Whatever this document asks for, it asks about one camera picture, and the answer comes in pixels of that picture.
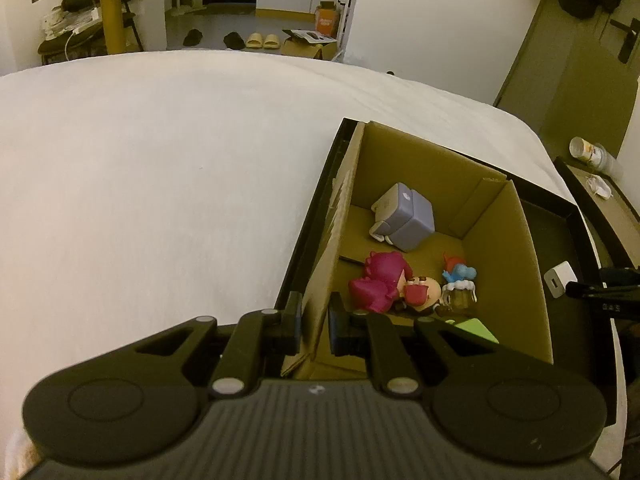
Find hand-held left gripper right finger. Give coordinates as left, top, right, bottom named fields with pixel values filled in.
left=327, top=292, right=506, bottom=401

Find olive door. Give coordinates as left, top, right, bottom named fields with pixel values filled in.
left=492, top=0, right=640, bottom=161

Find dark nightstand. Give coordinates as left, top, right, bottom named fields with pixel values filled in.
left=552, top=156, right=640, bottom=281

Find white charger plug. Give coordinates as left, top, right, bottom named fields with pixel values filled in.
left=544, top=261, right=577, bottom=300

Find green toy box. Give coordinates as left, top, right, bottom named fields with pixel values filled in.
left=442, top=316, right=501, bottom=346

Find paper cup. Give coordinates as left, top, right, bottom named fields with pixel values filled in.
left=569, top=136, right=623, bottom=176

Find white items on chair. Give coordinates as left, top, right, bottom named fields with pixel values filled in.
left=42, top=7, right=101, bottom=41

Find black door handle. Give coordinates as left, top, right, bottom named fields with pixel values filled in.
left=610, top=17, right=640, bottom=63

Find gold round table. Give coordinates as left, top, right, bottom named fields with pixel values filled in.
left=32, top=0, right=146, bottom=55

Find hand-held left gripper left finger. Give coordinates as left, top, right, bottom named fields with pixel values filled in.
left=132, top=291, right=304, bottom=401

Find beer mug toy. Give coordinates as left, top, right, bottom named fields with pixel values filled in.
left=442, top=281, right=478, bottom=316

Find black shallow tray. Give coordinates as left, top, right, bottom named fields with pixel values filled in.
left=275, top=117, right=621, bottom=426

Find grey cube robot toy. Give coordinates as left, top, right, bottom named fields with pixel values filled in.
left=369, top=182, right=436, bottom=253

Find flat cardboard box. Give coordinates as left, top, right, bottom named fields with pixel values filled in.
left=281, top=29, right=338, bottom=61

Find blue figurine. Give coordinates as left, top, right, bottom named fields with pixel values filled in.
left=441, top=252, right=478, bottom=283

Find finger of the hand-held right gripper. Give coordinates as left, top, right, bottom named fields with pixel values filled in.
left=566, top=282, right=603, bottom=300

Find pink animal toy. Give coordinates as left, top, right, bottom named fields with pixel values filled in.
left=348, top=251, right=413, bottom=313

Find cardboard box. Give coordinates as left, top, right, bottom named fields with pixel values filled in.
left=281, top=29, right=338, bottom=61
left=280, top=120, right=556, bottom=381

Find dark cushioned chair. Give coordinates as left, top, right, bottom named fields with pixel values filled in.
left=37, top=0, right=143, bottom=63

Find crumpled white tissue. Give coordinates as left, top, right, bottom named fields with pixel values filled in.
left=587, top=175, right=615, bottom=197

